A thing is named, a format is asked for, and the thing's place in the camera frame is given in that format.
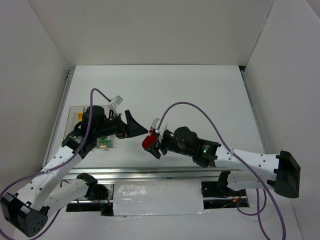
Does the yellow red lego stack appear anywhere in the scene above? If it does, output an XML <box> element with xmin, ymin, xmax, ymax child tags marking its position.
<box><xmin>142</xmin><ymin>134</ymin><xmax>157</xmax><ymax>149</ymax></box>

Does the clear container right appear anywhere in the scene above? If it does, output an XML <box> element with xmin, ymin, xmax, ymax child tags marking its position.
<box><xmin>96</xmin><ymin>135</ymin><xmax>115</xmax><ymax>149</ymax></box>

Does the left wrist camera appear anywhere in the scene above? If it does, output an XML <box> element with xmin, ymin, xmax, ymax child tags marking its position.
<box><xmin>107</xmin><ymin>95</ymin><xmax>123</xmax><ymax>111</ymax></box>

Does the aluminium frame rail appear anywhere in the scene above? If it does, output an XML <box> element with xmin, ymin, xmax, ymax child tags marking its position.
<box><xmin>48</xmin><ymin>65</ymin><xmax>265</xmax><ymax>181</ymax></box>

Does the clear container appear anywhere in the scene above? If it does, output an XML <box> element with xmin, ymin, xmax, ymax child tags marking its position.
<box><xmin>96</xmin><ymin>135</ymin><xmax>115</xmax><ymax>149</ymax></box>
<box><xmin>64</xmin><ymin>106</ymin><xmax>84</xmax><ymax>136</ymax></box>

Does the purple cable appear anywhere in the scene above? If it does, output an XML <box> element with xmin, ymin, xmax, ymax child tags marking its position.
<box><xmin>0</xmin><ymin>87</ymin><xmax>111</xmax><ymax>240</ymax></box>
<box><xmin>159</xmin><ymin>101</ymin><xmax>287</xmax><ymax>240</ymax></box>

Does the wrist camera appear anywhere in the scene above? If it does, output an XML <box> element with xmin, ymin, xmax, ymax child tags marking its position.
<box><xmin>107</xmin><ymin>95</ymin><xmax>123</xmax><ymax>111</ymax></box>
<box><xmin>150</xmin><ymin>118</ymin><xmax>168</xmax><ymax>142</ymax></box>

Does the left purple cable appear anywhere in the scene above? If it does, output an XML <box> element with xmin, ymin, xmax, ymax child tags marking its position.
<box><xmin>0</xmin><ymin>87</ymin><xmax>111</xmax><ymax>240</ymax></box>

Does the clear container left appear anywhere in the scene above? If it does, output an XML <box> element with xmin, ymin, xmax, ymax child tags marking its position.
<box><xmin>64</xmin><ymin>106</ymin><xmax>84</xmax><ymax>136</ymax></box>

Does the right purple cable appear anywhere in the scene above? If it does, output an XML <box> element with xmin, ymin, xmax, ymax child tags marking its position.
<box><xmin>159</xmin><ymin>101</ymin><xmax>287</xmax><ymax>240</ymax></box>

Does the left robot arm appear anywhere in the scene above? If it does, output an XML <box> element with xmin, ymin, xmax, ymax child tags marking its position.
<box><xmin>0</xmin><ymin>105</ymin><xmax>148</xmax><ymax>238</ymax></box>

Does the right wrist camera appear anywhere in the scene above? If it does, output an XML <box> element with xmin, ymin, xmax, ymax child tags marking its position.
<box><xmin>150</xmin><ymin>118</ymin><xmax>168</xmax><ymax>142</ymax></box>

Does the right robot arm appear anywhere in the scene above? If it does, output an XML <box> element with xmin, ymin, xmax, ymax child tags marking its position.
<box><xmin>142</xmin><ymin>126</ymin><xmax>301</xmax><ymax>199</ymax></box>

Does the green yellow striped lego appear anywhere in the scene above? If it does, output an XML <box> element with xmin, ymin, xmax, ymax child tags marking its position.
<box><xmin>77</xmin><ymin>112</ymin><xmax>83</xmax><ymax>122</ymax></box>

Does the green lego piece separated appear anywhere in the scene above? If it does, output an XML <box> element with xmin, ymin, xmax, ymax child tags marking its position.
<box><xmin>99</xmin><ymin>137</ymin><xmax>112</xmax><ymax>148</ymax></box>

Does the white taped panel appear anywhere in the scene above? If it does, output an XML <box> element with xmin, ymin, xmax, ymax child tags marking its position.
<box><xmin>113</xmin><ymin>180</ymin><xmax>205</xmax><ymax>216</ymax></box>

